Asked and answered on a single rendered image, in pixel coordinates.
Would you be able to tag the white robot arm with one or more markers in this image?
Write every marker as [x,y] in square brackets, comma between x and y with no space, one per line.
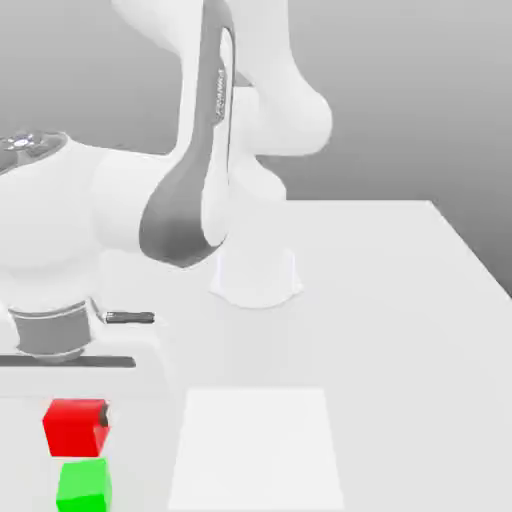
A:
[60,224]

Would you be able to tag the small green cube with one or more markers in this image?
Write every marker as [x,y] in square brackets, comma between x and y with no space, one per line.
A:
[82,486]

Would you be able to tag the small red cube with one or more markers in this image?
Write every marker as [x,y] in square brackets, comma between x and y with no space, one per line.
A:
[70,428]

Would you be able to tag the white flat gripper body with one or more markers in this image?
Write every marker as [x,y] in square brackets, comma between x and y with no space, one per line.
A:
[100,382]

